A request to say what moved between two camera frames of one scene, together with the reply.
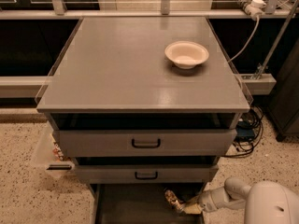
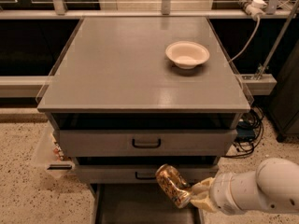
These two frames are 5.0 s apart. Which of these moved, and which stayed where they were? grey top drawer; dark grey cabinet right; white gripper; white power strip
Moved: white gripper
Stayed: grey top drawer; dark grey cabinet right; white power strip
